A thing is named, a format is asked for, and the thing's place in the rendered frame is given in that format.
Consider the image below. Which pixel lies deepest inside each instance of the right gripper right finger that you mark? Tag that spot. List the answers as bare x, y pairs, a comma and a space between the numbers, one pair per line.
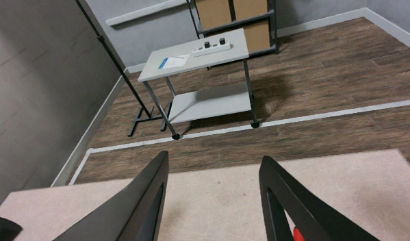
314, 219

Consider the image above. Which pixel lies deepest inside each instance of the red-handled screwdriver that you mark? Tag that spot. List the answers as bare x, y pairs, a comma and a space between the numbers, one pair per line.
297, 235

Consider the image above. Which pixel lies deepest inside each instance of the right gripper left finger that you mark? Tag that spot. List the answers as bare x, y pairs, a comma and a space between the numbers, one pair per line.
135, 210

